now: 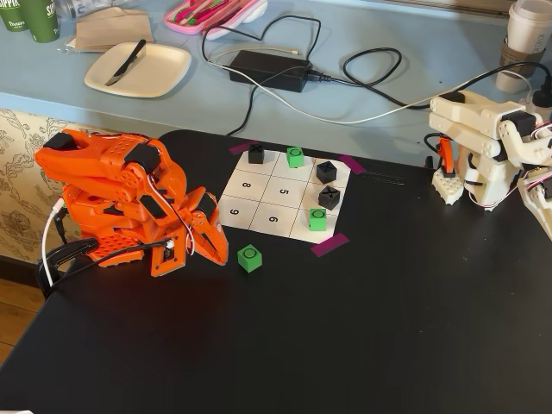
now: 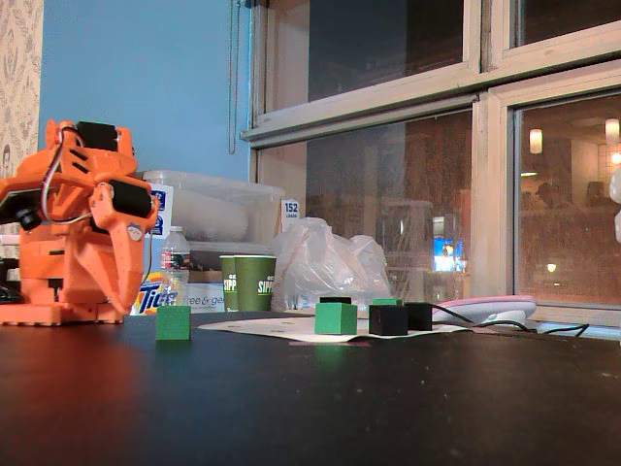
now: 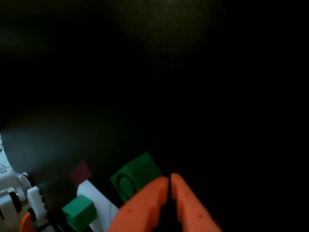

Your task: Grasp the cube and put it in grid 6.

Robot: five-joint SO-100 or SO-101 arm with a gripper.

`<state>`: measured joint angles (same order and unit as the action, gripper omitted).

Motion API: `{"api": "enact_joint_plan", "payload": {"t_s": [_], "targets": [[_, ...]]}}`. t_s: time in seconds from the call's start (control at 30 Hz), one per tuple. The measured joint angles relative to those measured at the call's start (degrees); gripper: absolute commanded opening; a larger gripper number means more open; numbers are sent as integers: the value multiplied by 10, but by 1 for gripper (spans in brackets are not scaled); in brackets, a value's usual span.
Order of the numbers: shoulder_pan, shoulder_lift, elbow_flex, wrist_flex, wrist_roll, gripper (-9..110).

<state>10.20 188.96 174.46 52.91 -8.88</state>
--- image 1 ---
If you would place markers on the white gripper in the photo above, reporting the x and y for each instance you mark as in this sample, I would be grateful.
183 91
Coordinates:
536 196

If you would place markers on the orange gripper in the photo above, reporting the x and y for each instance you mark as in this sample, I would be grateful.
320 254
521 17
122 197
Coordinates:
210 240

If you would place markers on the green cube with circle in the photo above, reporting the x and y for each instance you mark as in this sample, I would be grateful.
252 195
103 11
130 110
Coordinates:
295 158
317 219
249 259

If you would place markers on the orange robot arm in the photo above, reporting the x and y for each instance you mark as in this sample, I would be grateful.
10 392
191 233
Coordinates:
86 172

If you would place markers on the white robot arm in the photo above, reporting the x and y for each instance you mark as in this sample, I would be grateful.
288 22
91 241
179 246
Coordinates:
474 125

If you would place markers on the white numbered grid paper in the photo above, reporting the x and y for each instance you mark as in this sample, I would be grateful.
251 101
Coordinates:
246 202

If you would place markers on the black cube with cross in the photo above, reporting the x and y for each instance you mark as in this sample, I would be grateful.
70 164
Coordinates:
326 171
256 154
329 198

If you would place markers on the small dark red cube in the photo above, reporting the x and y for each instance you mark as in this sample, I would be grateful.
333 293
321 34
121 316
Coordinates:
328 246

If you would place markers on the magenta tape piece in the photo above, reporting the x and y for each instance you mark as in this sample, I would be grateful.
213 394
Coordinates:
238 149
354 164

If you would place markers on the orange and black clamp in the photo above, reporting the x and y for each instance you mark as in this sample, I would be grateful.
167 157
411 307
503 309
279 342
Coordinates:
446 157

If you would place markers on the black power plug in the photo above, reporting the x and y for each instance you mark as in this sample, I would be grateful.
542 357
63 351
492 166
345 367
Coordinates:
543 92

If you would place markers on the black table clamp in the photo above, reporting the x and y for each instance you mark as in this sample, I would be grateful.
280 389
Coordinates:
47 267

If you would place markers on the white paper coffee cup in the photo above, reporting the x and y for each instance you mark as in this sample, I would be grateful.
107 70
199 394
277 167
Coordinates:
522 34

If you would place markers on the black power adapter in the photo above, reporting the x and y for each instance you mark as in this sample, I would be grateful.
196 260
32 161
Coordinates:
267 71

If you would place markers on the cream square plate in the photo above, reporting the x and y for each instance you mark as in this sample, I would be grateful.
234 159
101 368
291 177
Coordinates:
159 69

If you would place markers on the black knife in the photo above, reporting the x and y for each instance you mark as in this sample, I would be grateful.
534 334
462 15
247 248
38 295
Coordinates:
129 60

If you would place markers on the floral patterned cloth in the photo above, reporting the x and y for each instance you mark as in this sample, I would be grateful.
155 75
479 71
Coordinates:
21 172

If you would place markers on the pink pencil case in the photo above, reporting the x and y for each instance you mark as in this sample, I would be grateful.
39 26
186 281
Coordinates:
202 15

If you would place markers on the brown paper napkins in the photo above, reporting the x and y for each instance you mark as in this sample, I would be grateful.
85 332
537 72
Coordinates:
112 30

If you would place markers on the clear plastic wrapper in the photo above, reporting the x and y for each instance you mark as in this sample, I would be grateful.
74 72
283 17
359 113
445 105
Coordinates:
86 8

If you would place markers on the green paper cup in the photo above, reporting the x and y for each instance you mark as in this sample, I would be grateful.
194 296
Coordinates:
13 15
41 21

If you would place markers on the wrist camera in orange mount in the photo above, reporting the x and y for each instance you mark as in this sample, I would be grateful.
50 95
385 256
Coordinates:
167 259

